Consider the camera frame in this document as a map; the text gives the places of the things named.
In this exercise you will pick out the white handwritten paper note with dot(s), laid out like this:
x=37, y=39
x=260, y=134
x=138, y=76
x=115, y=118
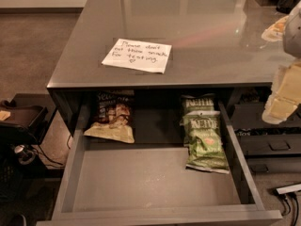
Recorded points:
x=138, y=55

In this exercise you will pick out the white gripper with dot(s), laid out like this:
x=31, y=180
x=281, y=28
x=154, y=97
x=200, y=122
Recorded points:
x=293, y=32

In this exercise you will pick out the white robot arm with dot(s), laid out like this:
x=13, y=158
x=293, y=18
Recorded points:
x=288, y=31

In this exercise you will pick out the silver power strip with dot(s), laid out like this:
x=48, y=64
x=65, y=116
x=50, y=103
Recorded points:
x=288, y=189

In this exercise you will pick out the rear green kettle chip bag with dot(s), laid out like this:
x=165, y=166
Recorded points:
x=197, y=107

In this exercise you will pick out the grey counter cabinet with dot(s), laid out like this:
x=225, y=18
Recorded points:
x=214, y=42

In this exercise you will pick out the green jalapeno chip bag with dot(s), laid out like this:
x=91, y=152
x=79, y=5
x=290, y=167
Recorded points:
x=203, y=139

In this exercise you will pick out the dark sea salt chip bag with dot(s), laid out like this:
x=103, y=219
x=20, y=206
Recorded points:
x=113, y=116

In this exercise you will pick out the open grey top drawer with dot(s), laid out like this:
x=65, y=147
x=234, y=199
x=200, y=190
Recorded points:
x=146, y=184

